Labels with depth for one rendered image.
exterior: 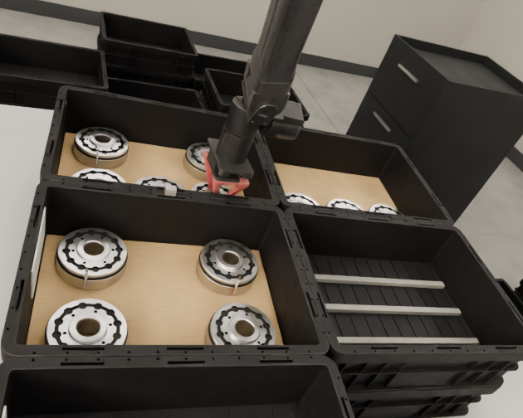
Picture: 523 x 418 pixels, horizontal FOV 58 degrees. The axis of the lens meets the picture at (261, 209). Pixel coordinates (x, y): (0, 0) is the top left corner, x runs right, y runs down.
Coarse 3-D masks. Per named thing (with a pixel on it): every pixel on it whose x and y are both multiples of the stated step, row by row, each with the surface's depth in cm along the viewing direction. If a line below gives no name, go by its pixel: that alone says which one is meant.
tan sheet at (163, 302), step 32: (128, 256) 78; (160, 256) 80; (192, 256) 82; (256, 256) 87; (64, 288) 70; (128, 288) 73; (160, 288) 75; (192, 288) 77; (256, 288) 82; (32, 320) 64; (128, 320) 69; (160, 320) 71; (192, 320) 72
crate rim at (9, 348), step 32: (96, 192) 73; (128, 192) 75; (160, 192) 77; (32, 224) 64; (32, 256) 60; (320, 320) 67; (32, 352) 51; (64, 352) 52; (96, 352) 53; (160, 352) 55; (192, 352) 57; (224, 352) 58; (256, 352) 60; (288, 352) 61; (320, 352) 63
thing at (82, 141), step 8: (88, 128) 96; (96, 128) 97; (104, 128) 98; (80, 136) 93; (88, 136) 94; (120, 136) 97; (80, 144) 91; (88, 144) 92; (120, 144) 95; (128, 144) 96; (88, 152) 90; (104, 152) 92; (112, 152) 93; (120, 152) 93
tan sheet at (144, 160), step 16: (64, 144) 95; (144, 144) 103; (64, 160) 91; (128, 160) 97; (144, 160) 99; (160, 160) 101; (176, 160) 102; (128, 176) 93; (144, 176) 95; (160, 176) 97; (176, 176) 98; (192, 176) 100; (240, 192) 101
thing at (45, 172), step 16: (64, 96) 89; (112, 96) 95; (128, 96) 97; (192, 112) 101; (208, 112) 102; (48, 144) 77; (256, 144) 98; (48, 160) 75; (48, 176) 72; (64, 176) 73; (176, 192) 78; (192, 192) 80; (208, 192) 81; (272, 192) 87
